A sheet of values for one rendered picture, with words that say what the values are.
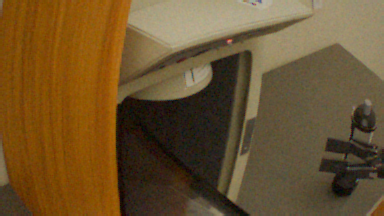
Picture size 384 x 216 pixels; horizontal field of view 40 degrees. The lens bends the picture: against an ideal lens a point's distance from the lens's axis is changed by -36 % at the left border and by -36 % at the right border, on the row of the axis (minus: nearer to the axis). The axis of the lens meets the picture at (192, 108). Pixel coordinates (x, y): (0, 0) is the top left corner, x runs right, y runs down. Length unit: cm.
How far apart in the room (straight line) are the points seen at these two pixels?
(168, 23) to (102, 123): 14
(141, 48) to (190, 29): 6
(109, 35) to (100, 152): 16
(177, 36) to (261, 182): 77
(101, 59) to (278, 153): 93
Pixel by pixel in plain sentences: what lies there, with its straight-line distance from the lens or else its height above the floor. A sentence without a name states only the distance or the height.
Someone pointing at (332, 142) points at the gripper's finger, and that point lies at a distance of 131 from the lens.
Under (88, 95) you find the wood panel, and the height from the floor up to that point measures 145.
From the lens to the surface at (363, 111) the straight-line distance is 147.
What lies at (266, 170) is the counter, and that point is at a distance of 163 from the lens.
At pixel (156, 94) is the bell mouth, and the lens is 110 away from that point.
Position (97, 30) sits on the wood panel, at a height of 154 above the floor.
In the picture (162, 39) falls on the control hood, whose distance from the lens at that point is 86.
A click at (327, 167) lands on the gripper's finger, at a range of 123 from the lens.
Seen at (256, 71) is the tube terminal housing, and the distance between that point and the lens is 120.
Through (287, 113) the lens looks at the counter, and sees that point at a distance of 183.
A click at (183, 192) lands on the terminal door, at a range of 88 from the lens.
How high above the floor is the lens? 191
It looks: 33 degrees down
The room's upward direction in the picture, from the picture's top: 7 degrees clockwise
